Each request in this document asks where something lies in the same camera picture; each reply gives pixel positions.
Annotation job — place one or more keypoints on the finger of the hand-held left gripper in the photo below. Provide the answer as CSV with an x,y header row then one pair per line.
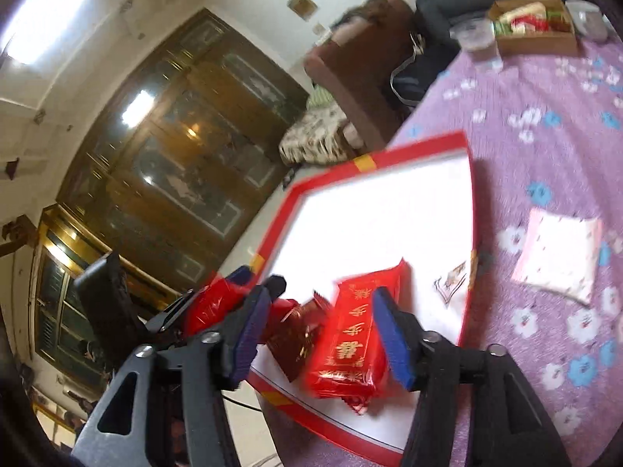
x,y
239,275

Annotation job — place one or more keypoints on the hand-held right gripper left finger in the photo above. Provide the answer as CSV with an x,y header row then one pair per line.
x,y
246,340

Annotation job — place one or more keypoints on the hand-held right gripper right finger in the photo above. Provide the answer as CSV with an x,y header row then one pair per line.
x,y
394,345

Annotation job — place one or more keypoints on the bright red snack packet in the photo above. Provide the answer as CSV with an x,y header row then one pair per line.
x,y
214,309

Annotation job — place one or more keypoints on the long red snack packet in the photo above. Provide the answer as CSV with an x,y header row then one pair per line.
x,y
350,340

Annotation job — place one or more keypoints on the red gift box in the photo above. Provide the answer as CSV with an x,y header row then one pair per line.
x,y
379,214

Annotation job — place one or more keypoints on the dark red gold print packet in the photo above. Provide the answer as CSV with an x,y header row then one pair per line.
x,y
292,340

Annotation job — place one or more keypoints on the gold framed glass door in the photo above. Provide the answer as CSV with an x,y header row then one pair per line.
x,y
58,301

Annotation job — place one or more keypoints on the wooden door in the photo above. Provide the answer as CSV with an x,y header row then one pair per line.
x,y
185,155

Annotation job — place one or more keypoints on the floral cushion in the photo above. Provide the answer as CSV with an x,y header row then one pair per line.
x,y
314,141

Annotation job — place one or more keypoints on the pink white packet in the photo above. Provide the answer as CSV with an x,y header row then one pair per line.
x,y
559,253

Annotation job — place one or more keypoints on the green striped cloth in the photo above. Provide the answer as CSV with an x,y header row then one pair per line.
x,y
321,98

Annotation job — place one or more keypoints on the brown armchair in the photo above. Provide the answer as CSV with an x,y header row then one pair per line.
x,y
360,73

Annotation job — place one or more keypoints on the purple floral tablecloth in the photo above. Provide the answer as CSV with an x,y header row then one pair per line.
x,y
535,155

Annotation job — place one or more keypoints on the ceiling light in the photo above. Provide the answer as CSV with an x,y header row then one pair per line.
x,y
44,14

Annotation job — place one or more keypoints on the dark brown cloth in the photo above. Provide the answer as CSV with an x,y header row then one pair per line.
x,y
365,7

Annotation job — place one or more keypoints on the clear plastic cup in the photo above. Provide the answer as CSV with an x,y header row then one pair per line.
x,y
479,44

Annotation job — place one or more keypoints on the cardboard box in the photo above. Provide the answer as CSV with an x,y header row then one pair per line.
x,y
535,44

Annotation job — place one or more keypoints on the green snack packet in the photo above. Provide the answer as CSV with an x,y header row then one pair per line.
x,y
504,28

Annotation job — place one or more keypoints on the red white snack packet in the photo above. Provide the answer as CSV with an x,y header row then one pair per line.
x,y
525,17

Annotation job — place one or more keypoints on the white mug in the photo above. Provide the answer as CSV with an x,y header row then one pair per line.
x,y
591,22

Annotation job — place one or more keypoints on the small wall sign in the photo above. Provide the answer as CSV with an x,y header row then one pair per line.
x,y
302,6

